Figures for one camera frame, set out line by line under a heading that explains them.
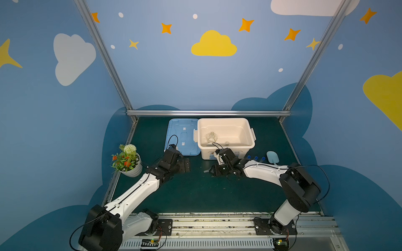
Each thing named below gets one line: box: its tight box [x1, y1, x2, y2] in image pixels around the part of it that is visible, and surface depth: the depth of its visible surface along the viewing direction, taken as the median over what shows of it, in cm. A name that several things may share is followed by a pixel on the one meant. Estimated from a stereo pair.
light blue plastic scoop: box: [266, 151, 280, 167], surface depth 101 cm
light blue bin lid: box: [164, 118, 201, 157], surface depth 116 cm
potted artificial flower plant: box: [110, 143, 143, 178], surface depth 83 cm
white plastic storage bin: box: [193, 117, 257, 160], surface depth 105 cm
